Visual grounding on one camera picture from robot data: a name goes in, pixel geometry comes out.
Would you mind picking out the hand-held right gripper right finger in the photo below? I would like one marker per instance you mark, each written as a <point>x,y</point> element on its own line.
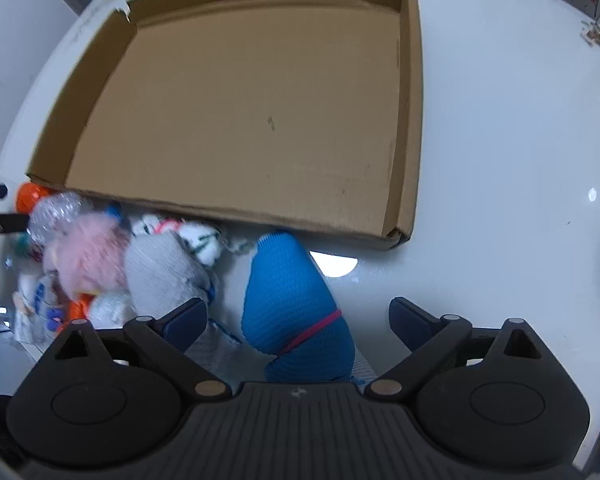
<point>406,321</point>

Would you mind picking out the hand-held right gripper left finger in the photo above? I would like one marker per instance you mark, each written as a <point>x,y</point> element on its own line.
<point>187,319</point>

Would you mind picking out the orange plastic bundle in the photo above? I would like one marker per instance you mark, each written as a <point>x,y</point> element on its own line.
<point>75,311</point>
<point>30,196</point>

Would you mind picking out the bubble wrap bundle purple scrunchie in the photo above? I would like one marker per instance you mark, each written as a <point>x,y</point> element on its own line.
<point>60,215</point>

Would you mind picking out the white green-printed bundle pink band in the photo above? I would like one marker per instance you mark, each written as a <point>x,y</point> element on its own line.
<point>197,240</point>

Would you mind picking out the pink fluffy pom-pom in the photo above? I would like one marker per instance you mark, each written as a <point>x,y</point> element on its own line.
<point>87,255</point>

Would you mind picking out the white pale-blue bundle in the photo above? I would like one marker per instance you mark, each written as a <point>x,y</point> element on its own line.
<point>37,307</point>

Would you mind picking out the blue sock roll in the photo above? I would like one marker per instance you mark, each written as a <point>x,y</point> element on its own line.
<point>290,305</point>

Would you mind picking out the shallow cardboard box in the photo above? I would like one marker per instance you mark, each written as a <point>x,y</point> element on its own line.
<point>260,120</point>

